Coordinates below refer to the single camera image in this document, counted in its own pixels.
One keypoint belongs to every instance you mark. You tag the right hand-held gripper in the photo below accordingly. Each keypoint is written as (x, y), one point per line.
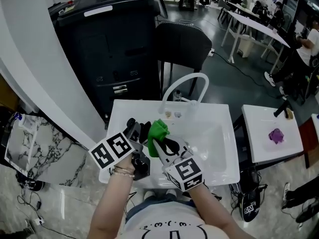
(184, 174)

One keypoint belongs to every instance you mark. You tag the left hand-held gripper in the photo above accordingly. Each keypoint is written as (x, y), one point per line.
(109, 151)

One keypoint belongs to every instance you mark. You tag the green cloth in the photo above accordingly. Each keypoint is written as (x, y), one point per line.
(157, 131)

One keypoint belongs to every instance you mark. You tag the person's left forearm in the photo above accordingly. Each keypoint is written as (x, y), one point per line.
(109, 203)

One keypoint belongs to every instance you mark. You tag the person's right forearm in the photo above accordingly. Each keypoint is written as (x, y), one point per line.
(219, 215)

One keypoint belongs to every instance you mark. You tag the clear plastic bottle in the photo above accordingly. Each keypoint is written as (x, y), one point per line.
(177, 95)

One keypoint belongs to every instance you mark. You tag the purple cloth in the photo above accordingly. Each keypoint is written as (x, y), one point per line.
(276, 136)

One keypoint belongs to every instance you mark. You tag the small yellowish cup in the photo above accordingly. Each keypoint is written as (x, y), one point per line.
(169, 114)

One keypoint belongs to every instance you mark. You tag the small clear cup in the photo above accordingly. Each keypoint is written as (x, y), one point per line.
(177, 114)

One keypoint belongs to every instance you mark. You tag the large white sink basin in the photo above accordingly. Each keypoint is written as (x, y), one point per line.
(211, 138)

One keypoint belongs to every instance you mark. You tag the person's right white shoe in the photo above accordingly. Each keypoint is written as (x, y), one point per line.
(171, 192)

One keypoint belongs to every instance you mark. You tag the person's white shoe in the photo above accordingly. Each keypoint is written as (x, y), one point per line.
(171, 192)
(149, 194)

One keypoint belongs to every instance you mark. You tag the person's left white shoe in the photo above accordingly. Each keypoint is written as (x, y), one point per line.
(149, 194)

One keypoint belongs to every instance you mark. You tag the person's white printed shirt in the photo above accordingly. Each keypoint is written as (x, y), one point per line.
(174, 218)

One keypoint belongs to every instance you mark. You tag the person's blue jeans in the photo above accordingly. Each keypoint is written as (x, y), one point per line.
(135, 208)

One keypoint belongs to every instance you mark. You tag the white curved faucet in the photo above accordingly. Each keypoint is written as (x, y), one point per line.
(205, 83)

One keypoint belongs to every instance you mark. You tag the marble pattern cabinet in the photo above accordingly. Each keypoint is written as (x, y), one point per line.
(54, 148)

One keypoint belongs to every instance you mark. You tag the dark grey machine cabinet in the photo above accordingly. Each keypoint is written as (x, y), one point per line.
(104, 46)

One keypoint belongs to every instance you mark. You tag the black round device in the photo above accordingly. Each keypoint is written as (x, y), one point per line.
(249, 208)
(32, 184)

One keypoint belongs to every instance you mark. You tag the dark grey chair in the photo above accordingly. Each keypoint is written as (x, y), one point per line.
(182, 43)

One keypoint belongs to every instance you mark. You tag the white power strip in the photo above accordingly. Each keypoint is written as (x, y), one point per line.
(211, 52)
(39, 220)

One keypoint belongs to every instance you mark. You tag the yellow sponge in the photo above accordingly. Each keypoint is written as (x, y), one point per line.
(290, 114)

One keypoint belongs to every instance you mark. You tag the white waste bin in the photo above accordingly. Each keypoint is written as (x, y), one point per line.
(245, 46)

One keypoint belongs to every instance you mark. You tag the brown wooden cabinet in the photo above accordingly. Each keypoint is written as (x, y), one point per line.
(310, 143)

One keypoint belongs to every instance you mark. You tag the white long table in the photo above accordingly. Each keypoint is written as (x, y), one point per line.
(254, 24)

